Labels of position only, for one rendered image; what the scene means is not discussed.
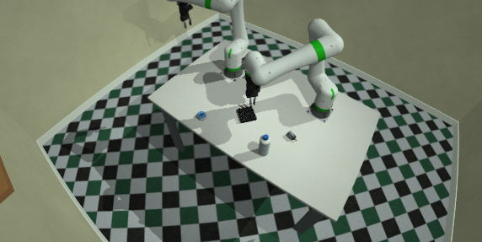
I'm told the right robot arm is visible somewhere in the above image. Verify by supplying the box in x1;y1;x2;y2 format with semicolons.
167;0;249;78

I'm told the black knob panel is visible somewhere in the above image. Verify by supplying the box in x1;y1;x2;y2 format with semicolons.
237;106;257;123

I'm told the grey bottle with blue cap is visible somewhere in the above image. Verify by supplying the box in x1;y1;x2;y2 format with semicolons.
258;134;271;156

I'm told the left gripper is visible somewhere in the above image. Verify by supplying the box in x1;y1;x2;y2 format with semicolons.
243;73;260;106

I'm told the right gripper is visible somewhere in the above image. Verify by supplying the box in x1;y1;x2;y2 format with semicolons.
176;2;193;29

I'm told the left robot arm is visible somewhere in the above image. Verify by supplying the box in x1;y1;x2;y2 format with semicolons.
244;19;344;119

